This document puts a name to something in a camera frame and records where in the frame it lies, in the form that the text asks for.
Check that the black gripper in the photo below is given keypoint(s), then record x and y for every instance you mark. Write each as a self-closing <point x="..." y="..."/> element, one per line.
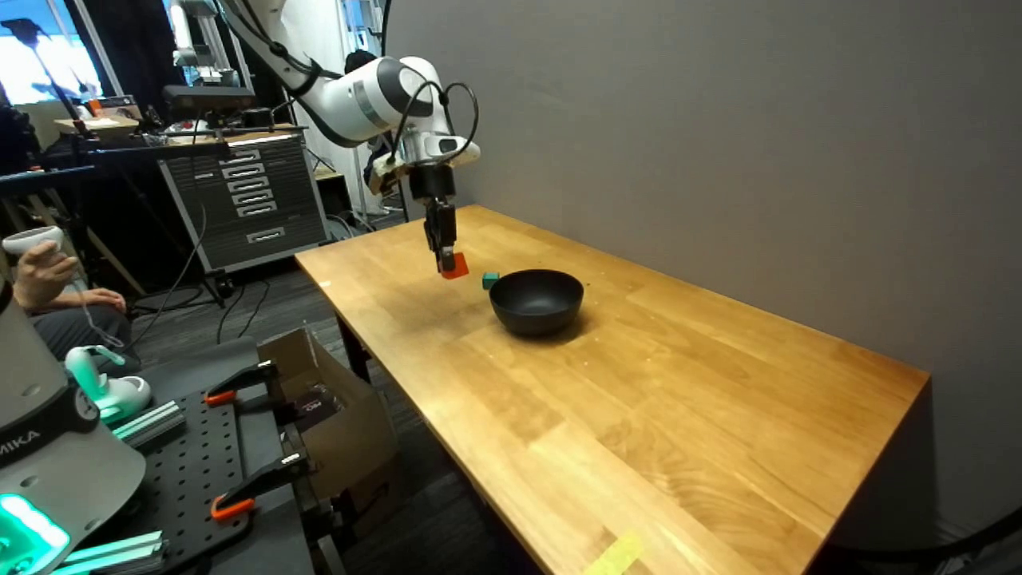
<point x="431" y="194"/>

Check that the white handheld controller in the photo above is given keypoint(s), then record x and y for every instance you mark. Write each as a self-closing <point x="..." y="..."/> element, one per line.
<point x="31" y="242"/>

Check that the white teal handheld device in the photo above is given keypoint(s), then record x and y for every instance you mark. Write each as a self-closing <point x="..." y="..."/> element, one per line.
<point x="107" y="387"/>

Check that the operator hand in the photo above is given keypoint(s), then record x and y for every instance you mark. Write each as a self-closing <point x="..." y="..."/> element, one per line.
<point x="42" y="279"/>

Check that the black drawer cabinet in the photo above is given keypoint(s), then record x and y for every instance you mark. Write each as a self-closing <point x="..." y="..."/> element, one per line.
<point x="242" y="203"/>

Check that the black bowl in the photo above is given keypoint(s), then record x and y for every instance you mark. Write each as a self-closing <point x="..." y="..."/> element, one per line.
<point x="538" y="304"/>

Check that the aluminium extrusion rail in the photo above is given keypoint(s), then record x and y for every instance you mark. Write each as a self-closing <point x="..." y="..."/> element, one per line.
<point x="111" y="553"/>
<point x="149" y="422"/>

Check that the orange block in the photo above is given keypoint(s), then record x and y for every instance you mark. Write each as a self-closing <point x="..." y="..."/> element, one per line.
<point x="456" y="267"/>

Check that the operator leg dark trousers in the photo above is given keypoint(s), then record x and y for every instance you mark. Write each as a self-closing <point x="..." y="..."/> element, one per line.
<point x="91" y="325"/>

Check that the cluttered background desk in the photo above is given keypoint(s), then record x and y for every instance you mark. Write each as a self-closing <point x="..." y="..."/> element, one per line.
<point x="161" y="131"/>

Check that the brown cardboard box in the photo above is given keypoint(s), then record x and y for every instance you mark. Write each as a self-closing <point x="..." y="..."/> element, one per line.
<point x="340" y="416"/>

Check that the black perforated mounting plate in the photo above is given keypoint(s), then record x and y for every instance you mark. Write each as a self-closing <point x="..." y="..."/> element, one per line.
<point x="202" y="466"/>

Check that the yellow tape strip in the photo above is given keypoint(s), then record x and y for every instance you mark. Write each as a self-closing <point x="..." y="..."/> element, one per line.
<point x="613" y="556"/>

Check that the green block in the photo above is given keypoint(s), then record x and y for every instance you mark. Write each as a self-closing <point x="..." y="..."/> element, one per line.
<point x="489" y="282"/>

